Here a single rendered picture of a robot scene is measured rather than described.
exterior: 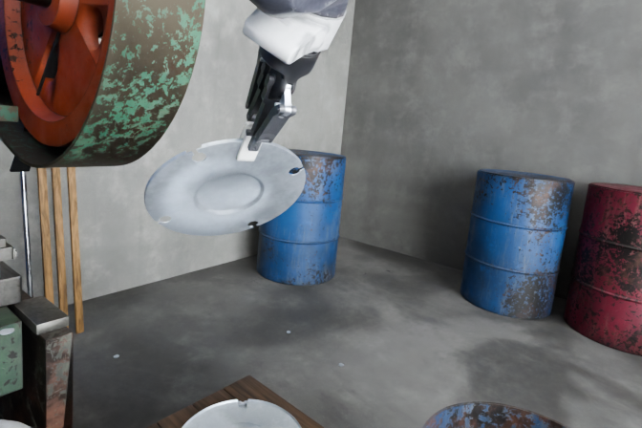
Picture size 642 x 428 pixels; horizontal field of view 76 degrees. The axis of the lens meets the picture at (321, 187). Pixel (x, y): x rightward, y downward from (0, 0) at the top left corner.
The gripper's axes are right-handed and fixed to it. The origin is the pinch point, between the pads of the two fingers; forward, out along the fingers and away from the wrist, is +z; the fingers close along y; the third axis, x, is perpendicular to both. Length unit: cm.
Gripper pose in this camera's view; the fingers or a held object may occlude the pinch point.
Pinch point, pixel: (249, 141)
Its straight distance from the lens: 67.3
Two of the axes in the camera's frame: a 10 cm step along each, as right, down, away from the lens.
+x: -8.7, -0.1, -4.9
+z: -4.0, 5.8, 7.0
